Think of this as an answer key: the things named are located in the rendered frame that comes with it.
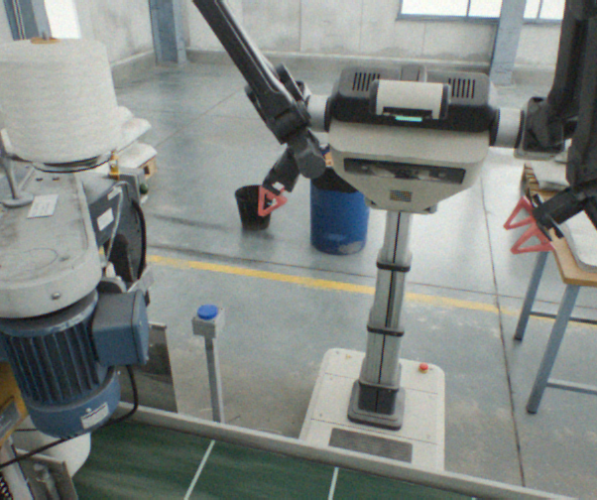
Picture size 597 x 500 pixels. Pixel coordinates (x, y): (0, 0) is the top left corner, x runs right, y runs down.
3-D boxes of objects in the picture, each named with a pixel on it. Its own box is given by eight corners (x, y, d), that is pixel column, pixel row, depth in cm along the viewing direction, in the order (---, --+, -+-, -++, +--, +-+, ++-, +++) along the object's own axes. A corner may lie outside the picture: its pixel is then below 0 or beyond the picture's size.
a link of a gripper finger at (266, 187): (245, 211, 115) (264, 179, 111) (252, 198, 121) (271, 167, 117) (271, 226, 116) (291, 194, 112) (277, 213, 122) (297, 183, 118)
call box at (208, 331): (225, 322, 163) (224, 308, 159) (216, 338, 156) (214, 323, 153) (202, 318, 164) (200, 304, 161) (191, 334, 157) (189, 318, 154)
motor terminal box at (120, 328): (154, 338, 94) (144, 285, 88) (151, 377, 85) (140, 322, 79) (106, 343, 92) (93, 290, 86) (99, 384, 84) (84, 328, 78)
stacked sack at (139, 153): (160, 157, 473) (158, 141, 465) (122, 185, 417) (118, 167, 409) (118, 153, 481) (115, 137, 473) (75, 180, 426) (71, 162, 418)
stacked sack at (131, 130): (156, 131, 460) (154, 115, 453) (115, 157, 403) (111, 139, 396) (112, 127, 469) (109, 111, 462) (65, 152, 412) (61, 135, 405)
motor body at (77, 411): (138, 389, 98) (115, 280, 85) (92, 454, 85) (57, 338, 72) (68, 374, 101) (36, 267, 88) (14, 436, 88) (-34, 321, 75)
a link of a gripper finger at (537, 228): (503, 247, 103) (546, 221, 99) (498, 229, 109) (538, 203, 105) (523, 269, 105) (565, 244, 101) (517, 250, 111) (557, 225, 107)
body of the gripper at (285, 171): (264, 180, 113) (280, 153, 109) (273, 165, 122) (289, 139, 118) (290, 195, 114) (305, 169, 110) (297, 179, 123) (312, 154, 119)
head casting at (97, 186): (150, 267, 137) (132, 163, 122) (97, 323, 117) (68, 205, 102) (53, 253, 143) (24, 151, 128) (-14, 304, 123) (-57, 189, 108)
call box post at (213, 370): (230, 482, 201) (215, 326, 161) (227, 489, 198) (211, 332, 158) (223, 480, 201) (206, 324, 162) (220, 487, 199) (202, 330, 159)
